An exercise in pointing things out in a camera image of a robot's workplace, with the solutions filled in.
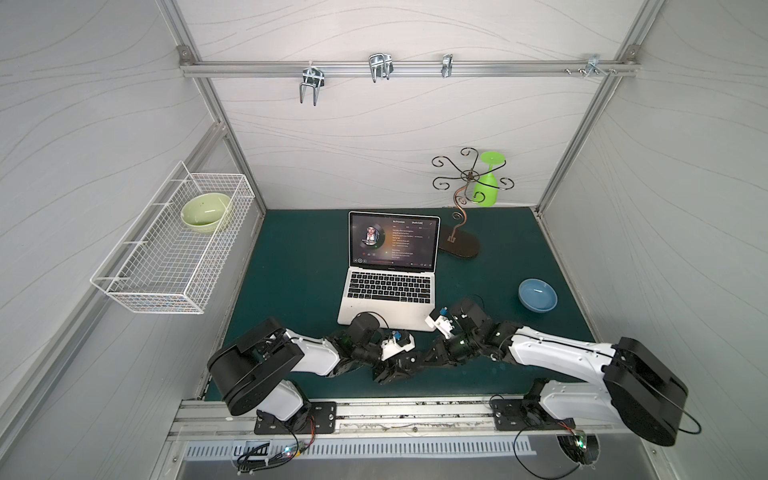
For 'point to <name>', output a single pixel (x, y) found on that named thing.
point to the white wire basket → (169, 258)
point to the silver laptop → (393, 260)
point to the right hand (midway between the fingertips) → (421, 362)
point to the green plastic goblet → (486, 188)
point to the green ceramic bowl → (203, 213)
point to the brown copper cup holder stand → (453, 239)
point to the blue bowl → (537, 295)
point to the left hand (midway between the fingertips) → (408, 367)
